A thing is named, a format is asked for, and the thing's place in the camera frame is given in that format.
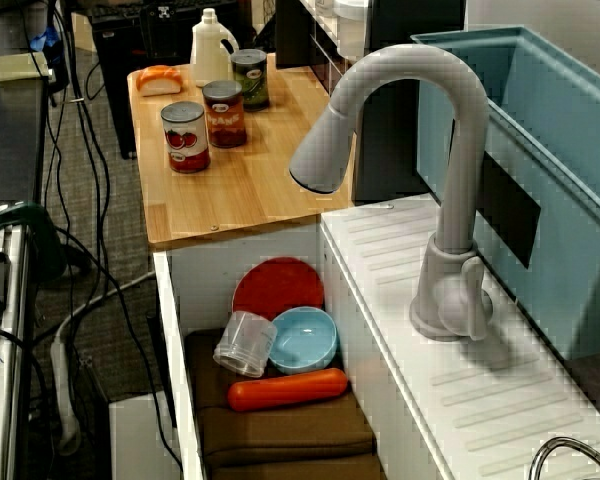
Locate orange toy sausage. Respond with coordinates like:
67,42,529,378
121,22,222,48
227,367,350,413

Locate orange beans can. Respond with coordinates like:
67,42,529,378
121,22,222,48
202,79,248,149

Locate green clamp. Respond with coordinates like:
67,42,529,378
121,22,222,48
0,201,69,281

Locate yellow paper note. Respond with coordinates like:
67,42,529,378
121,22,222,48
0,51,51,83

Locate white toy sink unit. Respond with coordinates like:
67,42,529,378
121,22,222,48
152,194,600,480

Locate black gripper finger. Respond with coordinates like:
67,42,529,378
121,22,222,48
139,3,194,52

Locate white plastic bottle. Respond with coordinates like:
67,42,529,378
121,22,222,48
189,7,240,89

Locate silver metal frame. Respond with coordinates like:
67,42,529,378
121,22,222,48
0,204,31,480

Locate black cable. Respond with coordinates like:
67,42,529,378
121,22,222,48
44,0,184,474

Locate light blue bowl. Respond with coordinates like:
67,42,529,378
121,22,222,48
268,306,339,376

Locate brown cloth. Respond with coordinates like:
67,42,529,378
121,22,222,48
184,327,386,480

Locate white power strip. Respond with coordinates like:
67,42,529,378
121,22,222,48
49,334,82,455

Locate grey toy faucet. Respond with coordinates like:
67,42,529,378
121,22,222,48
288,43,495,343

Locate wooden counter board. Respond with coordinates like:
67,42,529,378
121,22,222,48
127,53,356,247

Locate orange toy bread loaf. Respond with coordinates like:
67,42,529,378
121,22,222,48
135,64,185,98

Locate teal plastic bin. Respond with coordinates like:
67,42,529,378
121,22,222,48
410,25,600,361

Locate clear plastic cup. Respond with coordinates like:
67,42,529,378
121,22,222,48
212,310,279,379

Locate green peas can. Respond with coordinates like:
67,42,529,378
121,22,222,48
230,48,271,113

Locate white panel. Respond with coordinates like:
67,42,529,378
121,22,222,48
108,392,181,480

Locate black robot stand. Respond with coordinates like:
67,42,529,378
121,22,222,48
89,4,149,160

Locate red plate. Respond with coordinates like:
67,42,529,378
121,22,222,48
232,256,326,324

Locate red white tomato can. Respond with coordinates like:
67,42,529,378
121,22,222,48
160,101,212,175

